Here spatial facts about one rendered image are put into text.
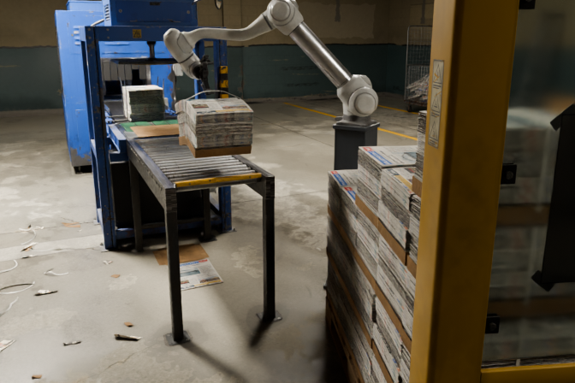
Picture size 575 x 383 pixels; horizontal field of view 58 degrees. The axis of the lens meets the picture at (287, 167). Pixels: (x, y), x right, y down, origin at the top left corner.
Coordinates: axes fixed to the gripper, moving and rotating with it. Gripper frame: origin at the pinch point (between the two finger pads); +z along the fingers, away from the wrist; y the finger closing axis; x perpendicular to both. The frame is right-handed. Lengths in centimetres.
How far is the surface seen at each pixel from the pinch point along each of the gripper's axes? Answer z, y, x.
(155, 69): -345, 44, -34
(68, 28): -348, -3, 50
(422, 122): 144, -8, -15
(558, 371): 203, 19, 1
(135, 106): -185, 50, 13
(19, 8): -865, -9, 113
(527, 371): 202, 19, 6
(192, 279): -33, 131, 9
